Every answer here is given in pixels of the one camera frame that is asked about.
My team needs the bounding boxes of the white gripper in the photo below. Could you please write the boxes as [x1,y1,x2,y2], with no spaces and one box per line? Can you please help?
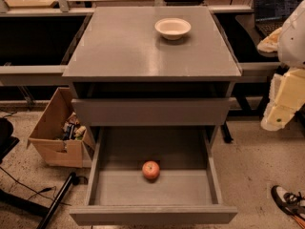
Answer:
[257,28,305,131]

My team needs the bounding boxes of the black chair base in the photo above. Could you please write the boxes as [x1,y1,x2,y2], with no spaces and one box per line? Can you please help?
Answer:
[0,118,19,163]

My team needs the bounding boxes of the items in cardboard box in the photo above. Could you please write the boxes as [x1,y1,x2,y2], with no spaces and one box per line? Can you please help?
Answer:
[59,113,86,140]

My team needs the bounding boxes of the black stand leg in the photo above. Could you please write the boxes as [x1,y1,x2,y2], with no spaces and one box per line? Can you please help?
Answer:
[36,172,77,229]

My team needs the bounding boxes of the black and white sneaker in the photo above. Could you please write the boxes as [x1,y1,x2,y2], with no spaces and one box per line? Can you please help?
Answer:
[271,185,305,222]

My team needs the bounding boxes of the red apple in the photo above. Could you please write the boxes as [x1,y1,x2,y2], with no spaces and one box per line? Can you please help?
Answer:
[142,160,160,179]

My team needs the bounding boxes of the grey drawer cabinet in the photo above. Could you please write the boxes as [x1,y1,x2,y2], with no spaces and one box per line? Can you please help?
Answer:
[63,7,241,142]

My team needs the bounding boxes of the cardboard box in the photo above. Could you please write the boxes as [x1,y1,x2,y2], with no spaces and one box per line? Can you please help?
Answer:
[28,87,94,168]

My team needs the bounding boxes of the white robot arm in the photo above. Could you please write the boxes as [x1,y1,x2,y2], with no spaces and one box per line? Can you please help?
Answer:
[257,1,305,131]

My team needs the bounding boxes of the black floor cable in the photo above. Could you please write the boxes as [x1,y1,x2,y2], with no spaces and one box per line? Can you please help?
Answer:
[0,165,72,207]

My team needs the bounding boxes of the white bowl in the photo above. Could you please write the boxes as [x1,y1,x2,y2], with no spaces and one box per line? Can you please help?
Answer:
[154,18,192,40]

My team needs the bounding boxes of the black laptop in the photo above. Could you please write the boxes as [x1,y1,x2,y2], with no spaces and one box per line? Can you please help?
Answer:
[254,0,303,36]

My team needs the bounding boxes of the grey top drawer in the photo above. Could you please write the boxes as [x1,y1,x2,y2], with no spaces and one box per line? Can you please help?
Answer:
[71,98,230,126]

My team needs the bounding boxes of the open grey middle drawer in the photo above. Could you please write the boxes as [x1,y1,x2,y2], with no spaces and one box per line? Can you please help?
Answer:
[70,127,237,225]

